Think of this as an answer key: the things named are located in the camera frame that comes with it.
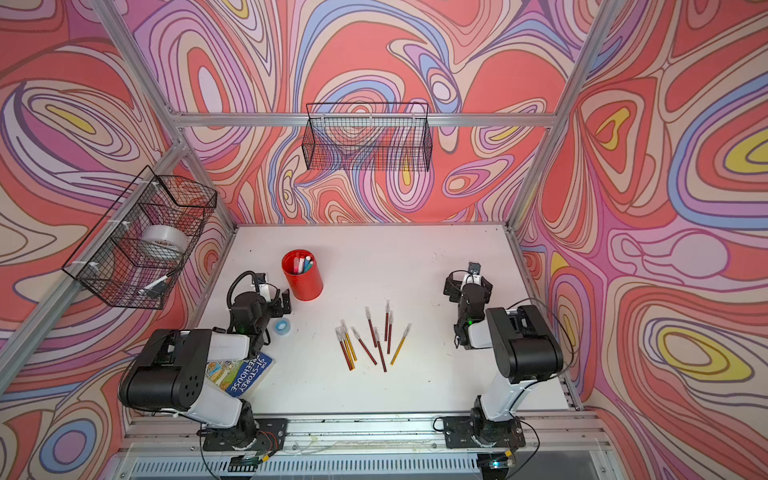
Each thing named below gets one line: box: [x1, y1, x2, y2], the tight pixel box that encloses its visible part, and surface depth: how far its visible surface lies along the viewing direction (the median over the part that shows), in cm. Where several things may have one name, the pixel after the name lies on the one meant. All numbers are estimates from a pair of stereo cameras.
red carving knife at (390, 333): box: [387, 311, 393, 355], surface depth 93 cm
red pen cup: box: [281, 249, 323, 302], surface depth 97 cm
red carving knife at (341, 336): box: [335, 327, 353, 371], surface depth 90 cm
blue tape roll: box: [273, 318, 291, 336], surface depth 93 cm
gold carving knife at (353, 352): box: [341, 320, 358, 362], surface depth 90 cm
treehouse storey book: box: [205, 352, 276, 399], surface depth 82 cm
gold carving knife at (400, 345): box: [390, 323, 412, 366], surface depth 90 cm
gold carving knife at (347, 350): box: [338, 327, 356, 371], surface depth 90 cm
